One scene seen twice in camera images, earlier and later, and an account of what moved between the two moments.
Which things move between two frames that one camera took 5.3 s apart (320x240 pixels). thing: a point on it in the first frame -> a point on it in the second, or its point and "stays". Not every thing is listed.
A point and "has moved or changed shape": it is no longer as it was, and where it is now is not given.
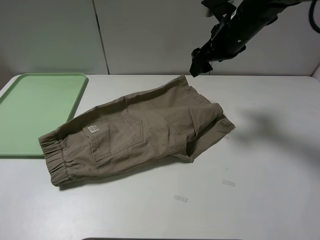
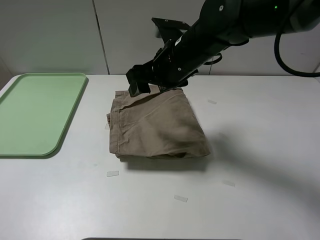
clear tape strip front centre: (181, 198) stays
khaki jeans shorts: (172, 120) has moved or changed shape
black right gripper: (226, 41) -> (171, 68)
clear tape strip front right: (224, 181) stays
